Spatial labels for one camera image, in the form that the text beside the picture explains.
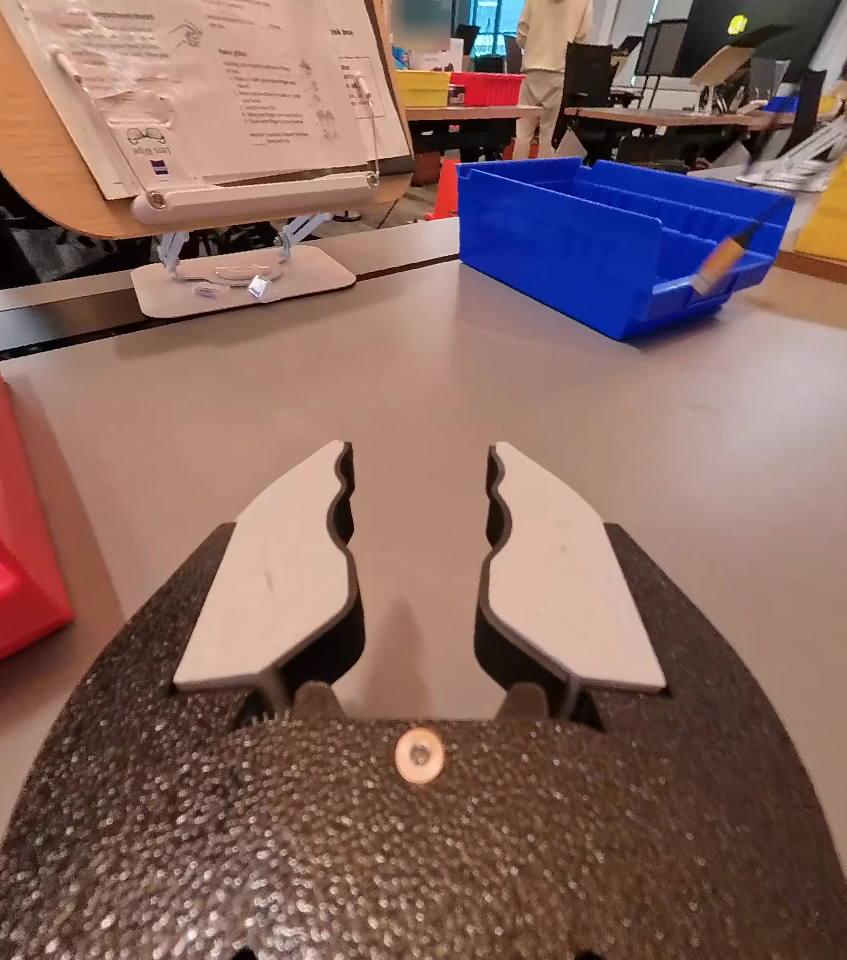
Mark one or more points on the small clear plastic clip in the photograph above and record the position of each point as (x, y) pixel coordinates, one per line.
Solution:
(260, 287)

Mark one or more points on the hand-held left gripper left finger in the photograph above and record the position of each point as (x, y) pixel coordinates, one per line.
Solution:
(273, 592)

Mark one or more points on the wooden document stand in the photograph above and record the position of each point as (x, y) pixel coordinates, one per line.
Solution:
(318, 270)

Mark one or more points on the orange traffic cone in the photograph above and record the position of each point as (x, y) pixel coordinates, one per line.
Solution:
(447, 195)

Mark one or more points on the black mesh chair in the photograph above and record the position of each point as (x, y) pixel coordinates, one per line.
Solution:
(588, 75)

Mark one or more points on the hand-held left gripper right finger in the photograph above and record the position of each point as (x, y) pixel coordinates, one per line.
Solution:
(566, 592)

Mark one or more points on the red plastic bin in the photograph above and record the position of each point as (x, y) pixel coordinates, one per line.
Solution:
(3, 622)

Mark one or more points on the blue plastic bin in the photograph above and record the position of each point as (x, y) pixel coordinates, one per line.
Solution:
(543, 225)

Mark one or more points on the white text sheet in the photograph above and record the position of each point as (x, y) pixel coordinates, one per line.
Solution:
(393, 127)

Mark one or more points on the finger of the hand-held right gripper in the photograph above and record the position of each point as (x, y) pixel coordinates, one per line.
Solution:
(791, 171)
(821, 139)

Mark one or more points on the illustrated instruction sheet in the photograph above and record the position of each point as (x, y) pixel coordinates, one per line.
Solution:
(243, 90)

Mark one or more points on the large dark screen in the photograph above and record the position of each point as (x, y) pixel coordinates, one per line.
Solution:
(783, 30)

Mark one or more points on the small yellow plastic bin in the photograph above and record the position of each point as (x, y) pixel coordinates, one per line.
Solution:
(423, 88)

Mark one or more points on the small red ribbed bin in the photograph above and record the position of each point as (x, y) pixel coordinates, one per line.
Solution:
(487, 90)

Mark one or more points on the tilted tan document stand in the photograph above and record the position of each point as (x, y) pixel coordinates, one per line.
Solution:
(723, 64)

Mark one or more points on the white lens wipe packet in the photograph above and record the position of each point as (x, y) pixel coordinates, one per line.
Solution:
(140, 161)

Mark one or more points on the brown work table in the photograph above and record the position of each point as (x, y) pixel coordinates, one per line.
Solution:
(678, 118)
(468, 114)

